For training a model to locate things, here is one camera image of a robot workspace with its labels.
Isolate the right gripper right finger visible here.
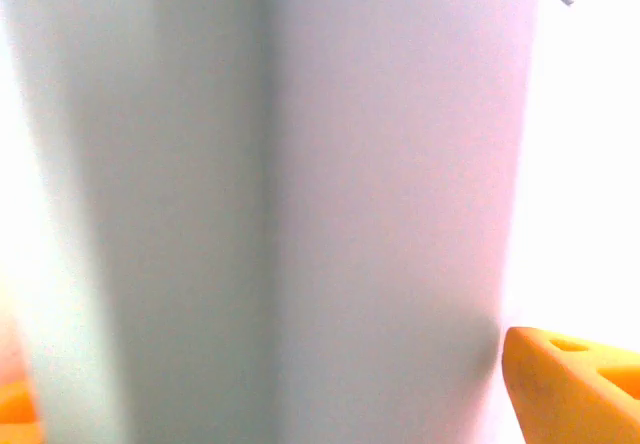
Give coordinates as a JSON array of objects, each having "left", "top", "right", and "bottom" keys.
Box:
[{"left": 501, "top": 326, "right": 640, "bottom": 444}]

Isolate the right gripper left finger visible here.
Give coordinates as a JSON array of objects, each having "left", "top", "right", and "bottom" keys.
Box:
[{"left": 0, "top": 378, "right": 45, "bottom": 444}]

